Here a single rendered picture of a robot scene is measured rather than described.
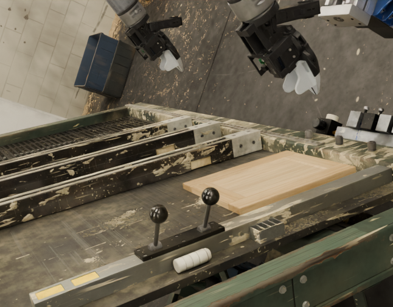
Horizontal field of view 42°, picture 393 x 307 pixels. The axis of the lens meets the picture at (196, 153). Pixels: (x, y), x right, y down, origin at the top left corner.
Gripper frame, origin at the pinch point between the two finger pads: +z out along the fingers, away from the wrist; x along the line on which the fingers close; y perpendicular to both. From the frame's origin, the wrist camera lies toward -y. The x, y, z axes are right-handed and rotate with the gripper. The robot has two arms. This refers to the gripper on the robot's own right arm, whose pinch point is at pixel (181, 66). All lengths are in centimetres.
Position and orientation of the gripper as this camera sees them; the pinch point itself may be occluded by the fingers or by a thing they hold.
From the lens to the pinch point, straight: 163.3
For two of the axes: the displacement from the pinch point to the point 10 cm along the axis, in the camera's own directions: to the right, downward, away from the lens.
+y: -6.7, 7.1, -2.2
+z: 5.7, 6.8, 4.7
